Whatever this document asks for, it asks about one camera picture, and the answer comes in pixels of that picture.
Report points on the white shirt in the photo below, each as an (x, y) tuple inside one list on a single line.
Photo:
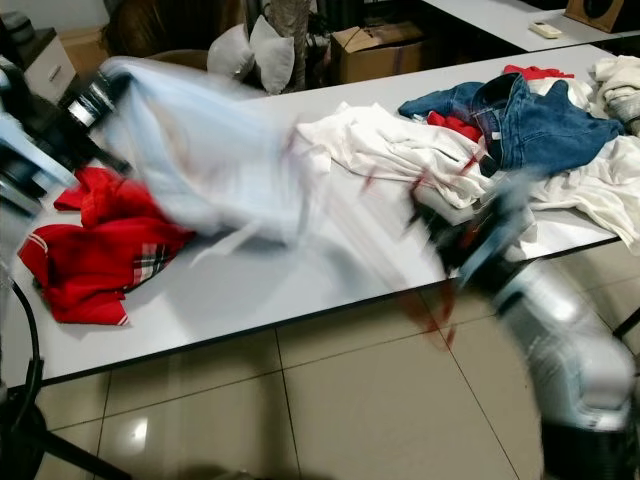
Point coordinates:
[(220, 150)]

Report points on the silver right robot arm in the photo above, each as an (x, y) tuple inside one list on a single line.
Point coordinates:
[(570, 370)]

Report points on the brown armchair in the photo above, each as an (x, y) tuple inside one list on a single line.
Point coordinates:
[(160, 30)]

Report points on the plain red garment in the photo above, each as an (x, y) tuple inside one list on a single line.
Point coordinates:
[(455, 125)]

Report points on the white crumpled garment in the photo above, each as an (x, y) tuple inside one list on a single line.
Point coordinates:
[(380, 150), (590, 190)]

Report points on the blue denim jeans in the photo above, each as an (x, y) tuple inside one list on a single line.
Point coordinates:
[(540, 125)]

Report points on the white pillow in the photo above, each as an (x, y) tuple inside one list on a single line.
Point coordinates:
[(228, 52), (272, 55)]

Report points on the long white table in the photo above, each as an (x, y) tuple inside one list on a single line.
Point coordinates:
[(310, 270)]

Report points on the red garment white trim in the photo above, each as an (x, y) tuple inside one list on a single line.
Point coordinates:
[(110, 260)]

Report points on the open cardboard box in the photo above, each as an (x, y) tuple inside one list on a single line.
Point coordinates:
[(380, 50)]

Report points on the white office table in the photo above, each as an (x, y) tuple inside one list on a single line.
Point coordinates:
[(500, 20)]

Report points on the cream crumpled garment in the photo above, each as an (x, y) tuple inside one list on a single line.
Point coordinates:
[(620, 85)]

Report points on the white remote control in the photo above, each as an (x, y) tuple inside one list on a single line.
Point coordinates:
[(547, 29)]

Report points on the wooden speaker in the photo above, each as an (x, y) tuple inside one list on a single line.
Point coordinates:
[(600, 10)]

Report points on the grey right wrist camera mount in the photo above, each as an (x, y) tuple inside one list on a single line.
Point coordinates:
[(510, 225)]

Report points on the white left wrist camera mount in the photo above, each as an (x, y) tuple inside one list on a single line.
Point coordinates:
[(30, 150)]

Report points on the black robot waist frame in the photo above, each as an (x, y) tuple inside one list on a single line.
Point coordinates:
[(30, 440)]

